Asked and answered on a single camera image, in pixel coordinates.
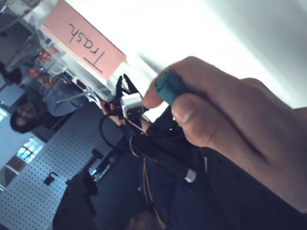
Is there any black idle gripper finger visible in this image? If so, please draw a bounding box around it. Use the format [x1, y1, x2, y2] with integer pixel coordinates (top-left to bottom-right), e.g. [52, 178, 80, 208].
[113, 75, 128, 100]
[122, 71, 142, 97]

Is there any green black edding marker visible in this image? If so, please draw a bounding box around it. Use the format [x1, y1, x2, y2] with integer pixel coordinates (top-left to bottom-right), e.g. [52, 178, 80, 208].
[153, 68, 192, 110]

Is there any dark-haired person in blue shirt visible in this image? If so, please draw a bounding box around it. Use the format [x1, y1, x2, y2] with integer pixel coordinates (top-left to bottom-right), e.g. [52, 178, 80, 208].
[3, 68, 98, 137]

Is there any brown-haired person in blue shirt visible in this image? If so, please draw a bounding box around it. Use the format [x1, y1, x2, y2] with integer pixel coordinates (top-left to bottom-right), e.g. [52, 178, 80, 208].
[97, 151, 230, 230]

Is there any man's right hand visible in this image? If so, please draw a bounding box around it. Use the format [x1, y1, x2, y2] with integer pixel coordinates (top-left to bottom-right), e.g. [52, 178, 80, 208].
[135, 36, 307, 230]

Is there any pink trash sign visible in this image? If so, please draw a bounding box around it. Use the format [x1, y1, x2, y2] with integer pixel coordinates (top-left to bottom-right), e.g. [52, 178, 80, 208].
[36, 0, 131, 92]

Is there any black padlock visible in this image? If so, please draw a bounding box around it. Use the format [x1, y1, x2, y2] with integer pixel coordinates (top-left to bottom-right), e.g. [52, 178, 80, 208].
[41, 172, 59, 187]

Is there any white pegboard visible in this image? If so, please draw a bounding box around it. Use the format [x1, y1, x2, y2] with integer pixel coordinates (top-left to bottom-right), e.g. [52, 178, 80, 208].
[0, 101, 141, 230]

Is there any silver laptop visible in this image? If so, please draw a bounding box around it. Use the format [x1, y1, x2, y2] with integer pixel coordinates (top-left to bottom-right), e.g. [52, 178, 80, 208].
[0, 22, 41, 69]

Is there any white idle arm camera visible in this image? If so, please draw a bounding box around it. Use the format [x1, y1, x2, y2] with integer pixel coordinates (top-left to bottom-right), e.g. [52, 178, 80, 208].
[119, 92, 146, 120]

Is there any orange yellow wire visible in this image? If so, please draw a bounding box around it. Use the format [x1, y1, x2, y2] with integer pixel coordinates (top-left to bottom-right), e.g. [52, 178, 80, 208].
[137, 155, 169, 230]

